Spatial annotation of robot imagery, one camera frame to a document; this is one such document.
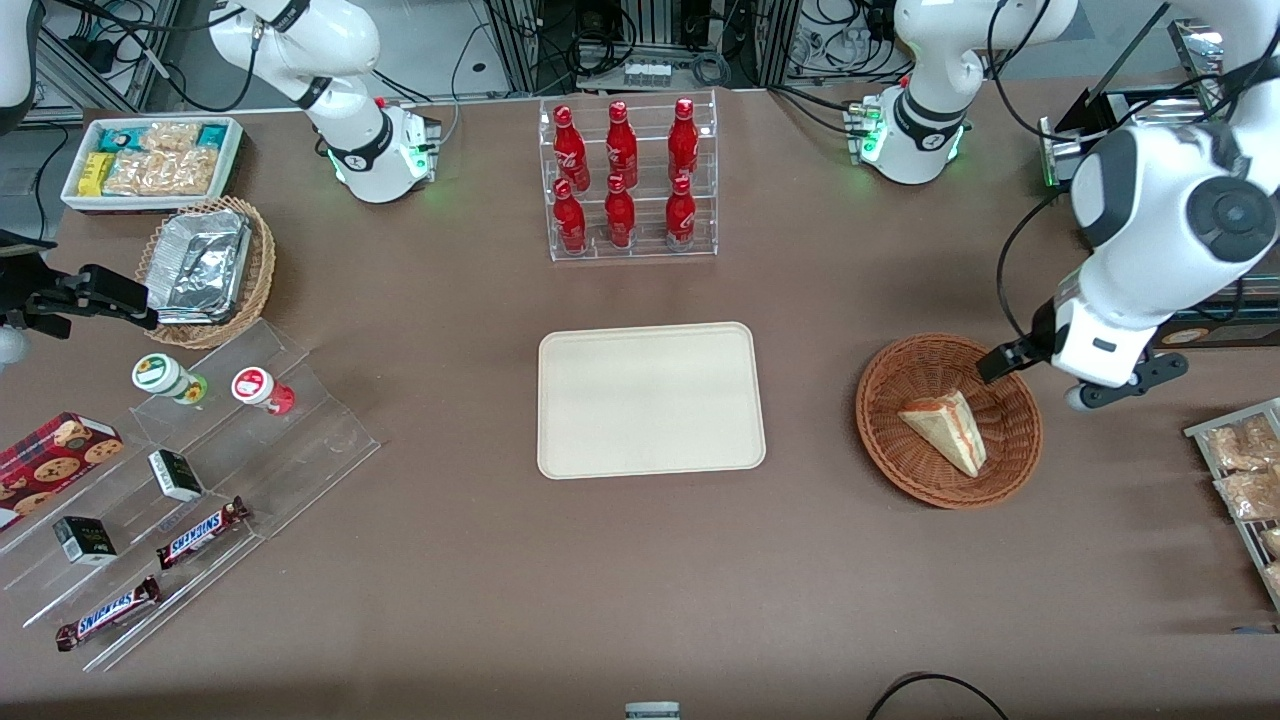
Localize clear acrylic stepped display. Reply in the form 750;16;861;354
0;318;384;674

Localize red cola bottle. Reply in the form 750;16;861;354
552;178;589;255
664;175;698;252
552;105;592;193
605;100;640;189
667;97;701;185
603;174;637;250

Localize snickers chocolate bar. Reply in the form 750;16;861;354
54;576;163;654
155;496;252;572

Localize dark flat box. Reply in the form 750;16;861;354
1150;278;1280;350

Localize red cookie box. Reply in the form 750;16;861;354
0;411;126;532

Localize triangle sandwich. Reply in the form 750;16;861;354
897;390;989;479

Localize cream plastic tray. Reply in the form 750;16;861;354
537;321;768;481

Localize red lidded cup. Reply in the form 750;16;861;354
231;367;297;417

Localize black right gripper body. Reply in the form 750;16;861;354
0;230;73;339

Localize black metal stand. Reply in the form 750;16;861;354
1037;5;1229;191

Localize clear pastry bag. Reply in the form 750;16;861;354
1204;413;1280;473
1213;468;1280;523

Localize small black box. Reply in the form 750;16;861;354
147;449;206;504
52;516;120;568

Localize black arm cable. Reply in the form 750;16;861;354
995;185;1077;347

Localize white plastic snack bin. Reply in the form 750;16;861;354
60;116;246;216

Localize clear cracker bag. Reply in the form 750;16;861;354
138;121;203;155
102;147;221;197

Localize clear acrylic bottle rack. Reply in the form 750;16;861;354
538;89;720;264

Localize metal wire rack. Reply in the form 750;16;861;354
1184;397;1280;613

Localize brown wicker basket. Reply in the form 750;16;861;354
855;333;1044;511

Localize silver foil containers stack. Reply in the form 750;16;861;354
149;209;254;326

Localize light wicker basket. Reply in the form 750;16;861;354
135;196;278;351

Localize black table cable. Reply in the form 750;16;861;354
865;671;1012;720

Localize yellow snack packet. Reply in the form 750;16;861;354
77;151;117;198

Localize green lidded cup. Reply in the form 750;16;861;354
131;353;210;406

